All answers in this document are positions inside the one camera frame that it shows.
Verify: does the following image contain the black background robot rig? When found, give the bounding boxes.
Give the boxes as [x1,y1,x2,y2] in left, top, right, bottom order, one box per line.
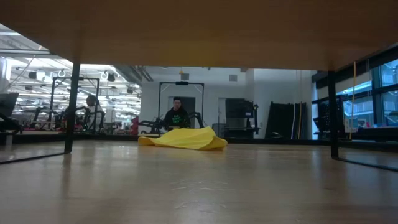
[137,81,206,135]
[29,77,105,133]

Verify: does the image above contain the yellow cloth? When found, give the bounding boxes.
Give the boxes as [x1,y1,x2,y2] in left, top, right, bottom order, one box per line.
[137,126,229,152]

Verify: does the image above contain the black grid cart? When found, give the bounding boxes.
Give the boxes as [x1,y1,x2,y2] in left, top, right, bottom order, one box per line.
[312,95,346,141]

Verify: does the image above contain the person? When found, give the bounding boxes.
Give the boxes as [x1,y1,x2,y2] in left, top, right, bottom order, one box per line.
[162,96,192,130]
[85,94,106,131]

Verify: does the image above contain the black equipment cabinet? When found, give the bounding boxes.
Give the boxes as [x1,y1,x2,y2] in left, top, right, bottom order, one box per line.
[212,98,260,138]

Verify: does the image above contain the black leaning panel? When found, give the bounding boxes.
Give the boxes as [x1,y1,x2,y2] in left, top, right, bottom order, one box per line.
[265,101,308,141]

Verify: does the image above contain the black aluminium table frame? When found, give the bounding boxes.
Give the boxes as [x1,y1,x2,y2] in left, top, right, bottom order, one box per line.
[0,133,398,149]

